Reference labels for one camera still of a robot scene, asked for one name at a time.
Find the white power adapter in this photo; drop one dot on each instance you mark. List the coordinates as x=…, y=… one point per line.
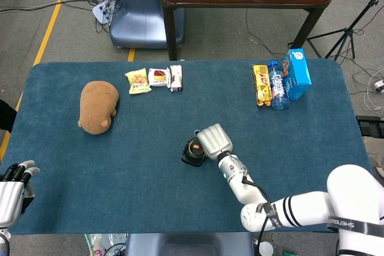
x=379, y=84

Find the yellow biscuit pack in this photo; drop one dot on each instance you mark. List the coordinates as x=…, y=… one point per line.
x=262, y=85

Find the black cast iron teapot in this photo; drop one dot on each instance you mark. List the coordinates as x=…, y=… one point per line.
x=192, y=160

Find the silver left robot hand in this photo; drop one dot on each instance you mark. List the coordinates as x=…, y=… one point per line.
x=10, y=199

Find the blue plastic drink bottle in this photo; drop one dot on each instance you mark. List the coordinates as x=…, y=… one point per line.
x=279, y=91

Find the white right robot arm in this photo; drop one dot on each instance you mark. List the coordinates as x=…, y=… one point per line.
x=300, y=208

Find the white snack packet red picture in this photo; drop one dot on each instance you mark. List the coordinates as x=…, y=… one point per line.
x=157, y=77

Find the blue cookie box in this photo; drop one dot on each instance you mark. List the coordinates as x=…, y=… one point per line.
x=300, y=76

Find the colourful printed plastic bag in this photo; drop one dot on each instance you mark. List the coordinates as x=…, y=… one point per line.
x=102, y=245

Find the white power strip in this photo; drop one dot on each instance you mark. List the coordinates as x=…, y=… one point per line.
x=100, y=13

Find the white plastic scoop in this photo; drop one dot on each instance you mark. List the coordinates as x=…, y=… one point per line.
x=267, y=249

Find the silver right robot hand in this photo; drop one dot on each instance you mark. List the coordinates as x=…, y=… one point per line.
x=216, y=142

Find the yellow-green snack bag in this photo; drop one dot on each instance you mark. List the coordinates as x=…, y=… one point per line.
x=138, y=82

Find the black tripod stand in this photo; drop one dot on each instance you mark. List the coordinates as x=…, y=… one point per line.
x=349, y=32

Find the black device case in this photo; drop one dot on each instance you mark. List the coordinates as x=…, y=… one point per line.
x=370, y=125

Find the black lid with wooden knob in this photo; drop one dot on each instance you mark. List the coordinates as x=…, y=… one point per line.
x=193, y=151

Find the brown plush capybara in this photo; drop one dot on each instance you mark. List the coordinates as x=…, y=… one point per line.
x=96, y=106

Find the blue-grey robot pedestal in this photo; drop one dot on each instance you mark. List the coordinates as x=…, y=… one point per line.
x=141, y=19

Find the blue-grey robot torso base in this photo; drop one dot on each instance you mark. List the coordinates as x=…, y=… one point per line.
x=189, y=245

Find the blue table cloth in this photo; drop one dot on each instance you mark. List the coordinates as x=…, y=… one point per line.
x=135, y=193

